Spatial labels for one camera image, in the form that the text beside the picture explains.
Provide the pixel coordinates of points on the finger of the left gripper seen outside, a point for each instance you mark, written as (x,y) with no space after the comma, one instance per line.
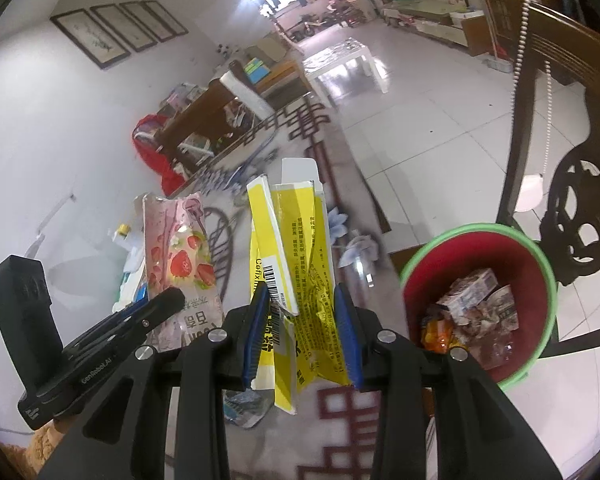
(126,327)

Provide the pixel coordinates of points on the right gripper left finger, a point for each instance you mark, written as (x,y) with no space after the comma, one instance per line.
(121,434)

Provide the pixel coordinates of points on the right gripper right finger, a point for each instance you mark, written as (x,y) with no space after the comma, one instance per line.
(479,432)

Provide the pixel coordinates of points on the pink strawberry snack bag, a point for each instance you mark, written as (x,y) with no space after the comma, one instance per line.
(177,254)

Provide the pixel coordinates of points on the yellow drink carton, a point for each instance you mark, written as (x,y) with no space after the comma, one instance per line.
(291,253)

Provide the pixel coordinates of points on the red green trash bin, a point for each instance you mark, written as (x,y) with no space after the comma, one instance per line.
(486,288)

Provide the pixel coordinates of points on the white bottle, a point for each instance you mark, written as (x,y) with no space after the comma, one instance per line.
(132,242)

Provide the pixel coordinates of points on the red cloth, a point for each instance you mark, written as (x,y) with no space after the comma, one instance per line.
(147,148)

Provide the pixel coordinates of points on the framed picture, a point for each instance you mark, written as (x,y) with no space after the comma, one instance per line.
(125,27)
(160,12)
(91,38)
(138,11)

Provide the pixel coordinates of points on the white coffee table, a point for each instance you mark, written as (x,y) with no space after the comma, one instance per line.
(338,57)

